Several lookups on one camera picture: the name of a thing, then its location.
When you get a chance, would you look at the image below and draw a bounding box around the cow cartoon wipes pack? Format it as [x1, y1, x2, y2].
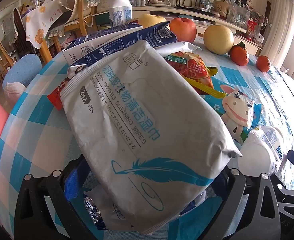
[202, 67, 265, 145]

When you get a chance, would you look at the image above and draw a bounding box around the white cleaning wipes pack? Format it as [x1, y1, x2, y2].
[61, 41, 240, 234]

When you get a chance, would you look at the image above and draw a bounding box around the red yellow snack wrapper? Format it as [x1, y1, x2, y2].
[164, 51, 227, 99]

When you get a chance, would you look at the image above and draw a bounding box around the white milk carton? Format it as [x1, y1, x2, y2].
[62, 23, 143, 65]

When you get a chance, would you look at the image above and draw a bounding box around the dark blue milk carton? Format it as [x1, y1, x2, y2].
[67, 21, 177, 79]

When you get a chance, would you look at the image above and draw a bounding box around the white magic day pouch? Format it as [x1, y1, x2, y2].
[237, 126, 287, 177]

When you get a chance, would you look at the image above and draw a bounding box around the red milk tea bag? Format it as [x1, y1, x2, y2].
[47, 83, 66, 111]

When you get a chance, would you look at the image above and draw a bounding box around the checkered blue tablecloth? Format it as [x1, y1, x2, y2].
[0, 49, 294, 235]

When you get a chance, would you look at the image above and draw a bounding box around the white cushioned seat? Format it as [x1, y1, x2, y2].
[3, 82, 26, 107]

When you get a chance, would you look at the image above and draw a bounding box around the small tangerine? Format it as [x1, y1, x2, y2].
[256, 55, 271, 73]

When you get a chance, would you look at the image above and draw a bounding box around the blue cushioned stool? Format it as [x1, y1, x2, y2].
[2, 54, 42, 88]

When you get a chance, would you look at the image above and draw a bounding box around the tangerine with leaf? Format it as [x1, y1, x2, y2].
[228, 42, 249, 66]

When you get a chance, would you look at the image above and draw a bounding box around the yellow pear right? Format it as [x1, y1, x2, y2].
[203, 25, 234, 55]

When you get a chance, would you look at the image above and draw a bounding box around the yellow pear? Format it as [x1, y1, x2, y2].
[138, 14, 167, 29]
[203, 25, 234, 55]

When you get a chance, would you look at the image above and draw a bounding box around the dining table orange cloth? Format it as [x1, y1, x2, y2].
[24, 0, 68, 63]

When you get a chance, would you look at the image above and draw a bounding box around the red apple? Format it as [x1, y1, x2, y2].
[169, 17, 197, 43]

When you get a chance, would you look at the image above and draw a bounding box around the wooden chair with cover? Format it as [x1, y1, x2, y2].
[57, 0, 98, 36]

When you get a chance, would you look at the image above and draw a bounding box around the yellow pear left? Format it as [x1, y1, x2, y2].
[138, 14, 167, 29]

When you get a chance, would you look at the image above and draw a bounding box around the white plastic bottle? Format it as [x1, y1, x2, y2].
[108, 0, 132, 27]

